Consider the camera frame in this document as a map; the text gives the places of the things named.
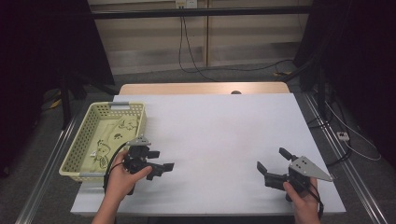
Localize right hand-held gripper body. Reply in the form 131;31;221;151
263;155;334;203

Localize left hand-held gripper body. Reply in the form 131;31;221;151
122;134;165;196

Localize yellow-green printed pants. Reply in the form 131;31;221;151
85;115;141;174

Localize yellow-green perforated plastic basket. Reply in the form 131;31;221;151
59;101;148;183

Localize person's left hand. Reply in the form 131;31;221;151
104;150;153;203

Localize person's right hand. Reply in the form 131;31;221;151
282;176;322;219

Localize wooden table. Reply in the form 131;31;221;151
119;81;290;96

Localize black metal stand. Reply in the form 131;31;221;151
58;69;120;131

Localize dark curtain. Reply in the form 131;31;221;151
292;0;396;161
0;0;116;179

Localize black horizontal metal bar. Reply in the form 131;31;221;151
92;5;312;21

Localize left hand-held gripper black cable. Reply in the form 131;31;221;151
103;141;131;194

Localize hand-held gripper black cable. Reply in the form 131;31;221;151
103;141;131;194
307;180;325;218

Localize right hand-held gripper black cable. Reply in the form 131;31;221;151
307;180;325;218

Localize black floor cable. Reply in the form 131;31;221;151
306;115;353;168

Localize metal floor rail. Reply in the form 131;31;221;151
14;115;79;224
303;92;389;224

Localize white floor cable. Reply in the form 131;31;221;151
323;101;383;162

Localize black wall cable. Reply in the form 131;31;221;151
177;15;219;83
181;17;294;73

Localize white wall socket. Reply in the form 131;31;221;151
175;0;199;9

